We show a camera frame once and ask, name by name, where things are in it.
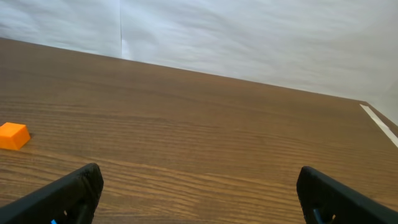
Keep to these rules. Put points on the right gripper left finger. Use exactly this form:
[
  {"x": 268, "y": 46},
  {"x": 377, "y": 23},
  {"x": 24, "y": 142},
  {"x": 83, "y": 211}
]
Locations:
[{"x": 62, "y": 199}]

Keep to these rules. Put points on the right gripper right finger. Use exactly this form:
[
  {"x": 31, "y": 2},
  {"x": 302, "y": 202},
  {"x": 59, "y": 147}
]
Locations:
[{"x": 339, "y": 202}]

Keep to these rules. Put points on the orange cube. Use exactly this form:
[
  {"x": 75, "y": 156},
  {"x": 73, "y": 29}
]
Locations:
[{"x": 12, "y": 136}]

